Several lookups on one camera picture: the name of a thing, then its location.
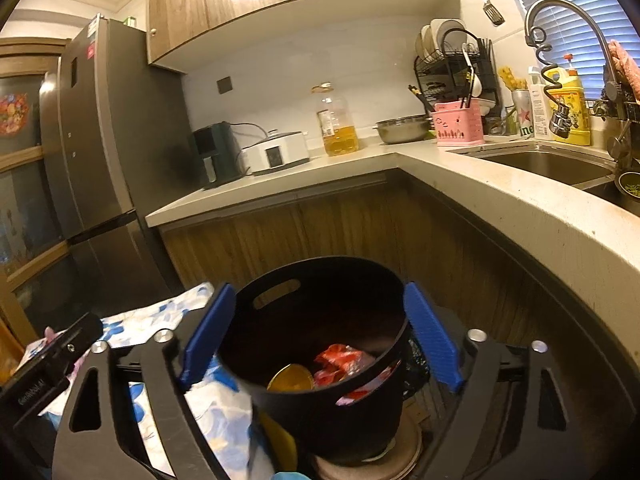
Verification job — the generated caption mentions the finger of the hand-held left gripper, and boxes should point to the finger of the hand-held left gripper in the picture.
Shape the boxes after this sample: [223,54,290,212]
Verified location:
[37,311,104,367]

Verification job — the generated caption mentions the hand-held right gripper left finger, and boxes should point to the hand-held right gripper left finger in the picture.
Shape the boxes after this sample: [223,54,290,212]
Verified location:
[52,282,237,480]

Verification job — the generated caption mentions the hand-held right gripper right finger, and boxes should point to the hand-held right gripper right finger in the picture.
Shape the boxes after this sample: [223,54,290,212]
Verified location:
[402,282,574,480]

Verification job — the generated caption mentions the black plastic bag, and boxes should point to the black plastic bag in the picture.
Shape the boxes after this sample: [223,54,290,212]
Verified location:
[406,339,432,401]

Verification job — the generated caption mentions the red foil wrapper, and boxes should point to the red foil wrapper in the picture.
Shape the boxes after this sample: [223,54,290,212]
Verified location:
[314,344,402,402]

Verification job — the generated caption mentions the red paper cup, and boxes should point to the red paper cup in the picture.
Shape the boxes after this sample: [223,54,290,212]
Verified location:
[266,362,315,394]

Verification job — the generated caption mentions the black round bin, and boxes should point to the black round bin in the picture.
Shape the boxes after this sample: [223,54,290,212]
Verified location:
[216,256,412,471]

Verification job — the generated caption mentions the blue floral cloth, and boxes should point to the blue floral cloth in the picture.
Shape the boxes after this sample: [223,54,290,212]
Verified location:
[25,282,277,480]

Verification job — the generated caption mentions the yellow plastic object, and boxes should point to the yellow plastic object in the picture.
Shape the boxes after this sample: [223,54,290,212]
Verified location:
[260,410,300,476]

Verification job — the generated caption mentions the wooden glass door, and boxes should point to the wooden glass door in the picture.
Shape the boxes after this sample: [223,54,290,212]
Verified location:
[0,37,69,342]

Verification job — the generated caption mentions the wooden base cabinet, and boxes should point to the wooden base cabinet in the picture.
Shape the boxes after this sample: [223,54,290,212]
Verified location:
[145,139,640,480]

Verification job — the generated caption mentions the grey refrigerator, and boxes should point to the grey refrigerator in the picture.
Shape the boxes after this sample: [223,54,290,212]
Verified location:
[39,15,187,311]

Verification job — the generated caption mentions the black air fryer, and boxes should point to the black air fryer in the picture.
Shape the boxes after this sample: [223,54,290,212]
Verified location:
[192,121,246,190]

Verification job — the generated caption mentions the white electric cooker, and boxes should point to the white electric cooker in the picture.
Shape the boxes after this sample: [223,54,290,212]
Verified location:
[241,130,311,177]

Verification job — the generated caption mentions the steel sink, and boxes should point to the steel sink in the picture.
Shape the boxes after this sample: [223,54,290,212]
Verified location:
[450,142,640,212]

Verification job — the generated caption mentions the steel bowl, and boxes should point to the steel bowl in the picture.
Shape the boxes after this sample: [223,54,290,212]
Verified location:
[374,115,435,145]

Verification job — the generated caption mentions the pink utensil holder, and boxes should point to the pink utensil holder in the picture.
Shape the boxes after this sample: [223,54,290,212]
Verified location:
[434,100,487,147]

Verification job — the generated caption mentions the cooking oil bottle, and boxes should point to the cooking oil bottle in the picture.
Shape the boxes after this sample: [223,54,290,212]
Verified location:
[311,82,361,157]

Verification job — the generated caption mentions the red paper decoration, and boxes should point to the red paper decoration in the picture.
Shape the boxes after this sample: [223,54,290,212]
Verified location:
[0,91,30,136]

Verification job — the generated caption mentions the drink can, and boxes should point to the drink can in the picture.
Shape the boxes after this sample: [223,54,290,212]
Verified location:
[511,89,535,137]

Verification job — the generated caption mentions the white plastic bottle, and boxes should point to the white plastic bottle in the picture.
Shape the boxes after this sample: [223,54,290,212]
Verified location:
[527,66,556,141]

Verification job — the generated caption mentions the white ladle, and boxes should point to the white ladle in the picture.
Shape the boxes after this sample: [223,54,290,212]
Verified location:
[462,47,484,99]

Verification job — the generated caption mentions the black dish rack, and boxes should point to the black dish rack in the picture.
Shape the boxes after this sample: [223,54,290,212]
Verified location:
[413,29,501,122]

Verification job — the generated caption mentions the yellow detergent bottle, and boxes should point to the yellow detergent bottle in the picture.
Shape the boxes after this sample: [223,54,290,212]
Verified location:
[542,54,592,147]

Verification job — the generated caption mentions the yellow artificial flowers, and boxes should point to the yellow artificial flowers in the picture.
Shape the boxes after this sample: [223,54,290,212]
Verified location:
[499,65,529,92]

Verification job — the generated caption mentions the white plates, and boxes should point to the white plates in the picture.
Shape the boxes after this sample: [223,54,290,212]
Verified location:
[419,18,469,59]

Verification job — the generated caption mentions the pink dishcloth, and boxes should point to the pink dishcloth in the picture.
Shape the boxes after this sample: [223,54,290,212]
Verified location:
[609,40,640,102]

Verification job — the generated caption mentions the steel faucet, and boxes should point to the steel faucet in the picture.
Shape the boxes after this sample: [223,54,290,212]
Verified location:
[524,0,627,142]

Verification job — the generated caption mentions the black power cable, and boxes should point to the black power cable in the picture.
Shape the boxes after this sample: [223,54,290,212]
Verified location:
[229,121,282,137]

